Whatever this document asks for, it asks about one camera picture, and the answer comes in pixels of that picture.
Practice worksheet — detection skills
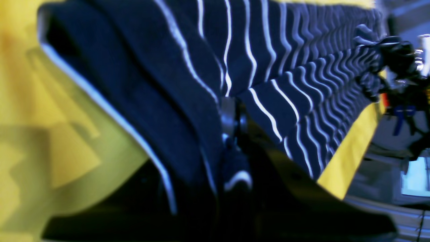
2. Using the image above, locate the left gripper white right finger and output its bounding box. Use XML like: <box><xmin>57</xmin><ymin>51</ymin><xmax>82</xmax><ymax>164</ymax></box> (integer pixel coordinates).
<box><xmin>221</xmin><ymin>97</ymin><xmax>397</xmax><ymax>242</ymax></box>

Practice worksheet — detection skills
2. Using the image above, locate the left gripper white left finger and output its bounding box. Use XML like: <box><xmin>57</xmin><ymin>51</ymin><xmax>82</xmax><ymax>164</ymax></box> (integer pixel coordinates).
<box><xmin>42</xmin><ymin>161</ymin><xmax>220</xmax><ymax>242</ymax></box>

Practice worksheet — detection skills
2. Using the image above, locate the navy white striped T-shirt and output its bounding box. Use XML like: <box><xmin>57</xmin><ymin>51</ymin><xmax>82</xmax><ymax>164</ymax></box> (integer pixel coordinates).
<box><xmin>37</xmin><ymin>0</ymin><xmax>381</xmax><ymax>215</ymax></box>

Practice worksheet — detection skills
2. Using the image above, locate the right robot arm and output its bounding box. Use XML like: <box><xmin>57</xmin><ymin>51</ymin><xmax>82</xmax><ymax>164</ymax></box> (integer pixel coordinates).
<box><xmin>354</xmin><ymin>24</ymin><xmax>429</xmax><ymax>161</ymax></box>

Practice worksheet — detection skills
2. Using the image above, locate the yellow table cloth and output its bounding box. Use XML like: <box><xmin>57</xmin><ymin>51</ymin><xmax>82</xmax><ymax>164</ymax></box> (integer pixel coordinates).
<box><xmin>0</xmin><ymin>0</ymin><xmax>387</xmax><ymax>242</ymax></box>

